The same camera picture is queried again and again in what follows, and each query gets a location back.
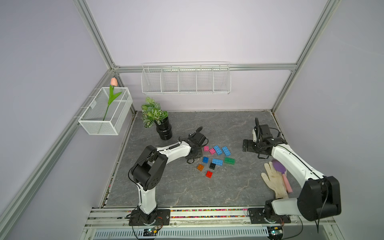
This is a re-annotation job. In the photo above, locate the blue long lego brick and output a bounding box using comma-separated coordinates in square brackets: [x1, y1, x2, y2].
[212, 159, 224, 166]
[213, 145, 223, 156]
[222, 146, 231, 157]

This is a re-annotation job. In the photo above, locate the red lego brick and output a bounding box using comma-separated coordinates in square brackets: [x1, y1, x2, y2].
[206, 171, 213, 179]

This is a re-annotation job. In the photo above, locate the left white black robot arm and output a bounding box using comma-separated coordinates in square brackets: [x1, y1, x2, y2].
[129, 127, 209, 217]

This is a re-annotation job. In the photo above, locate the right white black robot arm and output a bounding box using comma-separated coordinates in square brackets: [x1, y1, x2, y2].
[243, 119, 342, 223]

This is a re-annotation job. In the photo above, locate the orange lego brick lower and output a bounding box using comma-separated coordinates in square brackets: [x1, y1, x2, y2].
[197, 164, 205, 172]

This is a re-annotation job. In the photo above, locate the black lego brick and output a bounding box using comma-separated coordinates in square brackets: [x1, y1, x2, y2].
[209, 163, 216, 170]

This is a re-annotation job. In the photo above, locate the green long lego brick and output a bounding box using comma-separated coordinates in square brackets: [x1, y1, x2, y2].
[224, 157, 236, 165]

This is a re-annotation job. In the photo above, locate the purple pink brush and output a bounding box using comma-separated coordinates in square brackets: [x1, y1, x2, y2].
[272, 159, 293, 194]

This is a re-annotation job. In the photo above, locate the green potted plant black pot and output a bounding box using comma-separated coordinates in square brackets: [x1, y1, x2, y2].
[141, 97, 173, 141]

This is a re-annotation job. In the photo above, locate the white mesh side basket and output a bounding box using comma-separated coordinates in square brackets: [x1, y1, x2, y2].
[78, 87, 133, 136]

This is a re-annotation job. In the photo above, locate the pink artificial tulip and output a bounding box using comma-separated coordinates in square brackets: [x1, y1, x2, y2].
[103, 78, 121, 121]

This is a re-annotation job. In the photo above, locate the white wire wall basket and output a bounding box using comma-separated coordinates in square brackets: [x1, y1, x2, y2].
[141, 62, 232, 95]

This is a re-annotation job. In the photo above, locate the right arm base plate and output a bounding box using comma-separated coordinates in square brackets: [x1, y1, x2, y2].
[247, 208, 291, 226]

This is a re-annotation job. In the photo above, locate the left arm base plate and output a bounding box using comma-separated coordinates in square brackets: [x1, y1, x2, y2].
[126, 209, 171, 226]

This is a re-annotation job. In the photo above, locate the aluminium front rail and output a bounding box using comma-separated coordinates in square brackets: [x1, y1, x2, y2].
[80, 206, 344, 240]

